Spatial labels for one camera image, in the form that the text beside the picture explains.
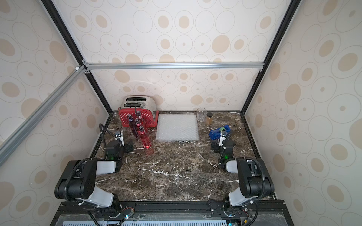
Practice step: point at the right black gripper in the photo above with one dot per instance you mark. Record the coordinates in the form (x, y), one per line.
(216, 145)

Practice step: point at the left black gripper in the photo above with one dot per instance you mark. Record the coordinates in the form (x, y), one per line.
(127, 145)

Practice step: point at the red drink bottle front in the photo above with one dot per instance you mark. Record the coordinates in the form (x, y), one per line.
(144, 138)

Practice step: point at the red drink bottle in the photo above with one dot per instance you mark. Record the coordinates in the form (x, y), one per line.
(144, 138)
(138, 123)
(140, 117)

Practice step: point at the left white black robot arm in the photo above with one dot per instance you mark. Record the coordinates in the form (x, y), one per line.
(78, 180)

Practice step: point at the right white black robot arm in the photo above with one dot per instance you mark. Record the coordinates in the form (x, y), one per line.
(255, 182)

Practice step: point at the blue tape dispenser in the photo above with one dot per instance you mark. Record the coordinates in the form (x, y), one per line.
(215, 134)

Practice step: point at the purple drink bottle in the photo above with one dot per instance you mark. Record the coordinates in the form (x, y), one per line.
(132, 125)

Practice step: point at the red drink bottle middle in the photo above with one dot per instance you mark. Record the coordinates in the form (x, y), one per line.
(138, 123)

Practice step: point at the brown spice jar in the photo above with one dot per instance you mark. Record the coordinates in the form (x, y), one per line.
(209, 118)

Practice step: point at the red drink bottle back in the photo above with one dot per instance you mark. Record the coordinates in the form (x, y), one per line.
(140, 117)

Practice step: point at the clear drinking glass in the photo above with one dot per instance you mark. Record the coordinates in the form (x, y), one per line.
(201, 114)

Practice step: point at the red perforated plastic basket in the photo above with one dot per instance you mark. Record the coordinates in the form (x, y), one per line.
(150, 117)

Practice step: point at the silver toaster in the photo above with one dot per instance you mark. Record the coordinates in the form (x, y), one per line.
(139, 102)

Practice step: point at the horizontal aluminium bar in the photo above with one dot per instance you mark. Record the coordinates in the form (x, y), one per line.
(170, 66)

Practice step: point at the left diagonal aluminium bar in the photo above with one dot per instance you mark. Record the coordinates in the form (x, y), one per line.
(18, 136)

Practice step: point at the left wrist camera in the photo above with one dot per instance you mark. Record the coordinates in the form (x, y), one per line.
(119, 137)

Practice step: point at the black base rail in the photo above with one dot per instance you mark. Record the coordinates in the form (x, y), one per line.
(174, 213)

